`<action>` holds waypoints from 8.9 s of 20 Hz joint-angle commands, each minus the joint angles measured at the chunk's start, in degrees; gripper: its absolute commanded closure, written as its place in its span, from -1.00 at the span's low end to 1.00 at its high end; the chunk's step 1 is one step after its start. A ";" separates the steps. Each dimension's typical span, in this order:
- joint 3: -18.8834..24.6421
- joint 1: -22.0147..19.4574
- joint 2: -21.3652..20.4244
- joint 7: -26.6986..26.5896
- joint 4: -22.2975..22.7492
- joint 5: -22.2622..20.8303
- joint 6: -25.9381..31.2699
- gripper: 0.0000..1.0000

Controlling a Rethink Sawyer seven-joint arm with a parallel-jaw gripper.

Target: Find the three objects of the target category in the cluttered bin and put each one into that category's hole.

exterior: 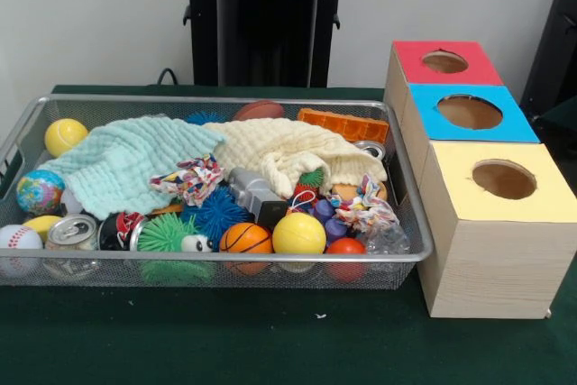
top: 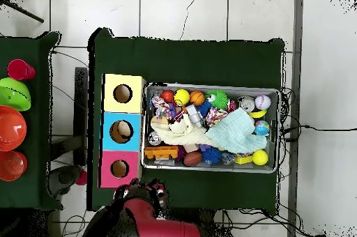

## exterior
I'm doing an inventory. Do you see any colourful knotted rope toy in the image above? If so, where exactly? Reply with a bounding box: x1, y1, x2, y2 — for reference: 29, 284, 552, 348
325, 173, 400, 235

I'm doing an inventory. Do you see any wooden box with three holes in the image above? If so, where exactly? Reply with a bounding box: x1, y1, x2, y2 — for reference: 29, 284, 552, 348
383, 40, 577, 319

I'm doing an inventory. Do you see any cream waffle cloth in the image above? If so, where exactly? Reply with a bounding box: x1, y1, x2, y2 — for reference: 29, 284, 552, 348
202, 117, 389, 200

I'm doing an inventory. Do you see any smooth yellow ball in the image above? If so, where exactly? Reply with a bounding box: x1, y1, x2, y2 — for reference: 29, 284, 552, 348
271, 212, 327, 272

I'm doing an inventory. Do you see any small orange basketball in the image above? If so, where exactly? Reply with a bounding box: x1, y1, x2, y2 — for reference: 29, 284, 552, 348
219, 222, 275, 276

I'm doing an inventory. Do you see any red-orange ball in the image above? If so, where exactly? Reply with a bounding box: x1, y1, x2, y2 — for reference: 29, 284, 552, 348
325, 237, 367, 282

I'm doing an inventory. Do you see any green spiky toy with eyes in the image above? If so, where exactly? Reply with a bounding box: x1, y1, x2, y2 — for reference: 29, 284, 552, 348
136, 212, 217, 286

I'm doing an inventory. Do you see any mint green waffle cloth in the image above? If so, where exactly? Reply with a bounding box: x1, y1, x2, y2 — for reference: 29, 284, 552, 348
38, 115, 226, 220

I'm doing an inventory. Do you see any silver drink can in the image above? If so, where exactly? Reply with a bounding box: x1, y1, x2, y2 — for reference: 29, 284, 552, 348
44, 213, 100, 253

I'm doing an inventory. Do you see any yellow ball with seam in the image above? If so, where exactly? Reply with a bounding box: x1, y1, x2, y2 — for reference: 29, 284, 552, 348
43, 118, 89, 159

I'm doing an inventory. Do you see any globe print ball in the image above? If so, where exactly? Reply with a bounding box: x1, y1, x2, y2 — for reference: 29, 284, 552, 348
15, 169, 67, 216

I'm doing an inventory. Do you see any white baseball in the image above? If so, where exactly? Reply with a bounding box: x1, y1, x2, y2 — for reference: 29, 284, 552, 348
0, 224, 44, 279

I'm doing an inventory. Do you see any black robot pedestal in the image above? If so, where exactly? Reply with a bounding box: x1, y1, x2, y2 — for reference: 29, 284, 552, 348
173, 0, 364, 87

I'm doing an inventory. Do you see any silver wire mesh bin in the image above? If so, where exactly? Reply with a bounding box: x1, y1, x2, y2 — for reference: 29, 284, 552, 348
0, 94, 435, 291

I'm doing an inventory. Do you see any black cable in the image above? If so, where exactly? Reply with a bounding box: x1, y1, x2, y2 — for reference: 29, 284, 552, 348
155, 68, 189, 87

